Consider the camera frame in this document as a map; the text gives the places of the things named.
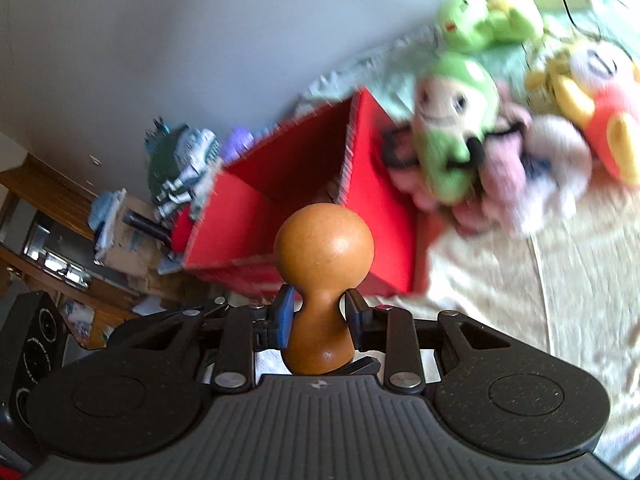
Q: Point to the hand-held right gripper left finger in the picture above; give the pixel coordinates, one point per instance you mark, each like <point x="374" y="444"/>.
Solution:
<point x="286" y="310"/>

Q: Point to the red cardboard box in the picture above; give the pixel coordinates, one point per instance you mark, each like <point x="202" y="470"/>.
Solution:
<point x="385" y="210"/>

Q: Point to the light blue cloth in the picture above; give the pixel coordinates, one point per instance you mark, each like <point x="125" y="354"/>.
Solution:
<point x="107" y="210"/>

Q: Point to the brown cardboard box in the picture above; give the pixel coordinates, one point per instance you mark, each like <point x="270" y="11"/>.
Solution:
<point x="130" y="260"/>

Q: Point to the wooden cabinet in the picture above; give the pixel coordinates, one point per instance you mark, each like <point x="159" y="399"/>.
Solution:
<point x="30" y="185"/>

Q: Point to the black speaker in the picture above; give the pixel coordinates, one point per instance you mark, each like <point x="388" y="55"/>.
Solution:
<point x="35" y="340"/>

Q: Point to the yellow pink plush toy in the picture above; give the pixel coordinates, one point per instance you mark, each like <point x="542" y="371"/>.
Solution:
<point x="610" y="110"/>

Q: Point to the green frog plush toy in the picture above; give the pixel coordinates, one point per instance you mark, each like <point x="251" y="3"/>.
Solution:
<point x="470" y="15"/>

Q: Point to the cream bed sheet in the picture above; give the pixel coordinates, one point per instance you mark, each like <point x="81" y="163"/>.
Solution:
<point x="575" y="285"/>

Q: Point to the brown wooden gourd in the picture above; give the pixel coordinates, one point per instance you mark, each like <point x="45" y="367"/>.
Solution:
<point x="322" y="245"/>

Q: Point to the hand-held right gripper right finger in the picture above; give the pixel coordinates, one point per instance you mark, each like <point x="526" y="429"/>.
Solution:
<point x="356" y="320"/>

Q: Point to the pink purple fluffy plush toy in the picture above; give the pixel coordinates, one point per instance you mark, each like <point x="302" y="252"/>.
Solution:
<point x="500" y="175"/>

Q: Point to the green bean plush toy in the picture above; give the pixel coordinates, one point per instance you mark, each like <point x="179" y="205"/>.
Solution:
<point x="450" y="160"/>

